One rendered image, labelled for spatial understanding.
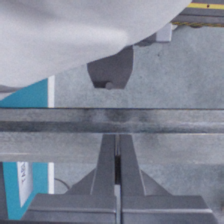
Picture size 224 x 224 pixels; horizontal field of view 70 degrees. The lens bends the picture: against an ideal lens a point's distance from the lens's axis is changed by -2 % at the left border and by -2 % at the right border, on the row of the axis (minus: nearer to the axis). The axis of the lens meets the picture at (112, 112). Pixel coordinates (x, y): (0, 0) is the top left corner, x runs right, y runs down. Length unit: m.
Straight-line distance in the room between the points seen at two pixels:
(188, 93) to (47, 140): 0.90
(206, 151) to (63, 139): 0.14
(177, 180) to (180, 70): 0.70
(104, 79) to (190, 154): 0.13
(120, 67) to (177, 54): 0.77
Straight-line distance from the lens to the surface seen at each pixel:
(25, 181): 0.36
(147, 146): 0.16
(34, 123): 0.19
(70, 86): 0.94
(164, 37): 0.31
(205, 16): 0.68
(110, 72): 0.21
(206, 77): 1.03
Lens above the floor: 0.91
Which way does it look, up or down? 75 degrees down
